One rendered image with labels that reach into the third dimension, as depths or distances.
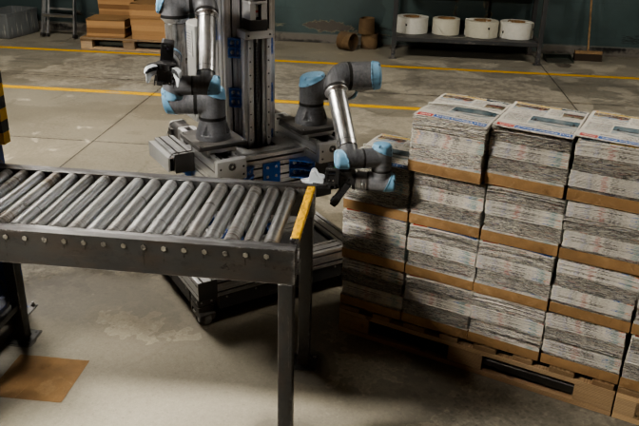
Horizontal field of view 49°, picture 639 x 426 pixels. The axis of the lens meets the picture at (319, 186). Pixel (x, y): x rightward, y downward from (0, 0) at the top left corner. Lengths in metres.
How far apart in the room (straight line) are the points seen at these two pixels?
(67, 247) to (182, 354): 0.93
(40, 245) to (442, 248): 1.48
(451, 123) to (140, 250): 1.18
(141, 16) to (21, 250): 6.55
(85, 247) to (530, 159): 1.55
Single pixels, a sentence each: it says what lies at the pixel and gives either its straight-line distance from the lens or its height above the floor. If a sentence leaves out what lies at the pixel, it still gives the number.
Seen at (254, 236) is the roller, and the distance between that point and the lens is 2.27.
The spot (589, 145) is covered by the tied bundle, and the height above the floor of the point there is 1.05.
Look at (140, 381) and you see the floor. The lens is 3.00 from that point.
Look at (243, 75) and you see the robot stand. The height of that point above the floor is 1.06.
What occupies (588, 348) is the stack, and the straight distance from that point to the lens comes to 2.88.
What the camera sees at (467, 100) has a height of 1.06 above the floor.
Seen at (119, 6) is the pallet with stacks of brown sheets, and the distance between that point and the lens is 9.32.
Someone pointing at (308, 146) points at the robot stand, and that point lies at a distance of 3.25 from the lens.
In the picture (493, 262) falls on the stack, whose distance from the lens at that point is 2.80.
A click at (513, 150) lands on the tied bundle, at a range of 2.62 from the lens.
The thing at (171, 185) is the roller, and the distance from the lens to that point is 2.68.
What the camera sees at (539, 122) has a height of 1.07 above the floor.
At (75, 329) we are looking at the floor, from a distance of 3.37.
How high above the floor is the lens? 1.81
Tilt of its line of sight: 23 degrees down
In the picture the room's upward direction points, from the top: 2 degrees clockwise
